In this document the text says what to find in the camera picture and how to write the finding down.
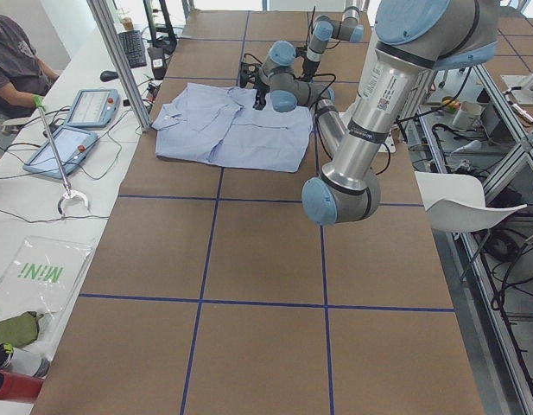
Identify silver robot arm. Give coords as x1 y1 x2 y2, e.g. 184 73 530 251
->
301 1 499 226
250 38 346 170

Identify upper teach pendant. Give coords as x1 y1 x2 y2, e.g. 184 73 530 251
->
65 89 119 129

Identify lower teach pendant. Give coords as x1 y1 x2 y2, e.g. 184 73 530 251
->
22 126 98 179

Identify black keyboard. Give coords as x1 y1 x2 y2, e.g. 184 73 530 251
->
117 29 147 68

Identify white plastic chair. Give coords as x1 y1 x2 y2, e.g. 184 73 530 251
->
415 171 527 233

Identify light blue striped shirt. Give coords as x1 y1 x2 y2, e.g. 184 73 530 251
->
153 83 313 173

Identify reacher grabber tool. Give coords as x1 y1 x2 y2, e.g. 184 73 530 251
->
32 95 92 218

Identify clear bag with green print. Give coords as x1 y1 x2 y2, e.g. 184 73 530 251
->
0 236 94 321

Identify aluminium frame post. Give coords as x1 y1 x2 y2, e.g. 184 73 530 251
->
86 0 151 132

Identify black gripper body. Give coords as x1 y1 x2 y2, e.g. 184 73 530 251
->
255 73 270 102
302 46 322 76

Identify teach pendant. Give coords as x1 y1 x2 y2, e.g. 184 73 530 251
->
22 126 98 179
65 89 119 129

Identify seated person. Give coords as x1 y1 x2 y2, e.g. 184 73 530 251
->
0 14 59 118

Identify red bottle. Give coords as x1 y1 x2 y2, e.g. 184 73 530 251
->
0 370 44 404

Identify green cloth pouch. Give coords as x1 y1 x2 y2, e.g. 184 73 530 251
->
0 311 41 348

